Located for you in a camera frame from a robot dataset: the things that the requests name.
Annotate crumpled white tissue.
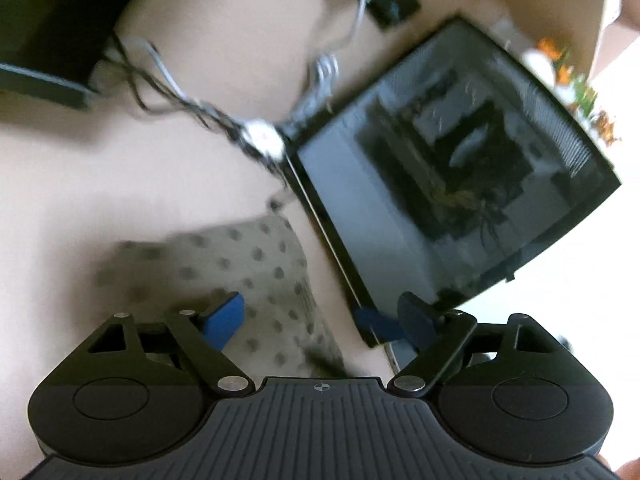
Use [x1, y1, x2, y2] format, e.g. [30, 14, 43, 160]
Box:
[239, 119, 287, 163]

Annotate olive dotted garment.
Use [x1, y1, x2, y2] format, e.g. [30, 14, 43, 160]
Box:
[95, 212, 351, 378]

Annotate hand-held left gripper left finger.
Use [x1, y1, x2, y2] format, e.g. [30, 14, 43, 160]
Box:
[87, 291, 256, 397]

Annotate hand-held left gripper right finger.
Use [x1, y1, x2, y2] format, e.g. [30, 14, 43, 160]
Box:
[387, 291, 565, 398]

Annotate black cables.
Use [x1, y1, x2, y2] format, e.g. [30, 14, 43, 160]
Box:
[105, 30, 261, 161]

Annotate black computer monitor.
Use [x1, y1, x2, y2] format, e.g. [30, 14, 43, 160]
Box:
[0, 0, 166, 111]

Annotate orange artificial flowers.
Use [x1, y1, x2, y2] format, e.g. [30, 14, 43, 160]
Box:
[522, 35, 623, 148]

